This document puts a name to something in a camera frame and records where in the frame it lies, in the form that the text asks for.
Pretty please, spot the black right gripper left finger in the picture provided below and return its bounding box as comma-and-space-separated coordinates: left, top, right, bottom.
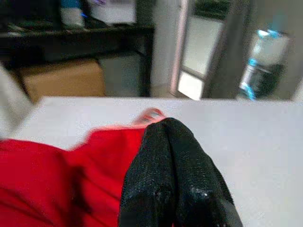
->
118, 122, 177, 227

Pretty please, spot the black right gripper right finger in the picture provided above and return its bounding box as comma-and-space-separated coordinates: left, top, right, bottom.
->
165, 117, 243, 227

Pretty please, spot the grey curtain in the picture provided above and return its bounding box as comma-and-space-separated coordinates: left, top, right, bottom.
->
205, 0, 294, 100

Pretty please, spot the sliding glass door frame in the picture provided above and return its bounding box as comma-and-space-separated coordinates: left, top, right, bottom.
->
170, 0, 228, 100

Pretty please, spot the large cardboard box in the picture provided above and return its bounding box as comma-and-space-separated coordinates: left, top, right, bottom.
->
20, 59, 106, 102

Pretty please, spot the red plastic hanger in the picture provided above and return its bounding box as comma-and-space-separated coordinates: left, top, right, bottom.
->
131, 107, 166, 130

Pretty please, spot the red shirt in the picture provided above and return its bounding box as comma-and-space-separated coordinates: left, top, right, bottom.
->
0, 127, 147, 227

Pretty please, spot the black desk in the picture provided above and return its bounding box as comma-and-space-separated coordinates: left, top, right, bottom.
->
0, 23, 154, 97

